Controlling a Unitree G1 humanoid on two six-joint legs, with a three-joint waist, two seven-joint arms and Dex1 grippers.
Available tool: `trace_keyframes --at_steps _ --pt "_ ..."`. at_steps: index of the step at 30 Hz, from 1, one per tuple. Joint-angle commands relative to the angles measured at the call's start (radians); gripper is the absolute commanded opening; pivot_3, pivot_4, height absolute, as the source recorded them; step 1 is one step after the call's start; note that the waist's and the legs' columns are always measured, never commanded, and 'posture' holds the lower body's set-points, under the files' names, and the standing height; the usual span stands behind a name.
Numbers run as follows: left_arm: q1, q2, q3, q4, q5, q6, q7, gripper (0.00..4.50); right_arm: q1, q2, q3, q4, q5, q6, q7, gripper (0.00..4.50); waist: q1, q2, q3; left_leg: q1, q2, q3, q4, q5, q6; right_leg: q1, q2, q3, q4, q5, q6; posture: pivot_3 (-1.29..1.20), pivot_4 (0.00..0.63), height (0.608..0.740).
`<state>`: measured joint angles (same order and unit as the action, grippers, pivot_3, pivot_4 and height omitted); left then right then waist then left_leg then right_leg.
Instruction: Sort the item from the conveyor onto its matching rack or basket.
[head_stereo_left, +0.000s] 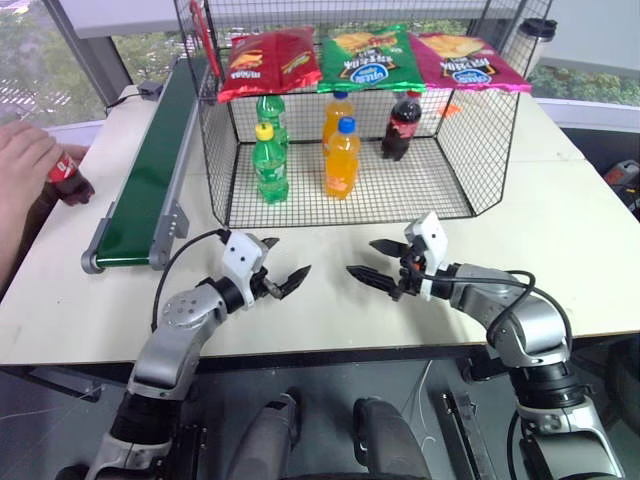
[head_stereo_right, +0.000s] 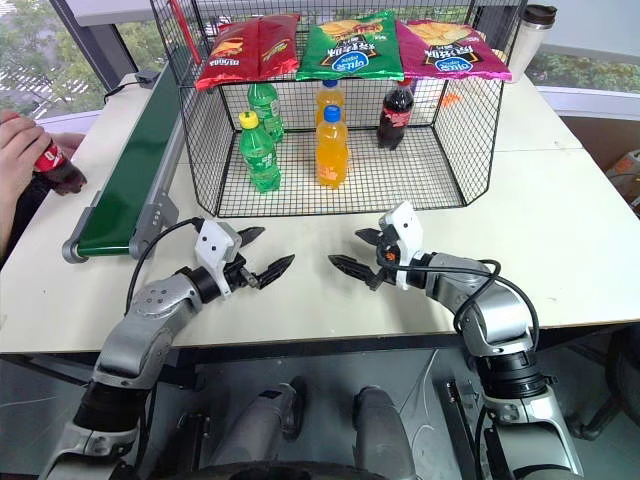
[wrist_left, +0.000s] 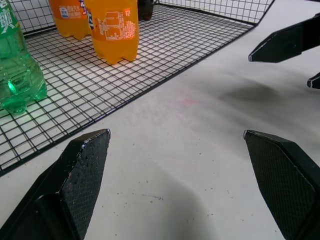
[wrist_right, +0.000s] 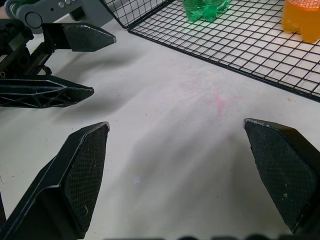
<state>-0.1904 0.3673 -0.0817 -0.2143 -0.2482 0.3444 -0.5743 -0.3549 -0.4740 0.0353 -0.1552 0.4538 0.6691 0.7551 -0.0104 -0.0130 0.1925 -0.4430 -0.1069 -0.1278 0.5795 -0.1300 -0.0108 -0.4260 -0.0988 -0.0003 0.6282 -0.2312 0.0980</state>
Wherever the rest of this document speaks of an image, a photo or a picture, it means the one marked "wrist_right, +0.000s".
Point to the green plastic drink bottle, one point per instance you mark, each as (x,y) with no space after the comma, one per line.
(202,10)

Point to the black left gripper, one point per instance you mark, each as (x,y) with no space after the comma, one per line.
(15,50)

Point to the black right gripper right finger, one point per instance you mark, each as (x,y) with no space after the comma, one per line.
(285,170)

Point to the orange plastic drink bottle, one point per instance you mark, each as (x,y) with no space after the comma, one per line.
(300,17)

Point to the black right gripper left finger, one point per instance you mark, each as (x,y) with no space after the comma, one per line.
(75,180)

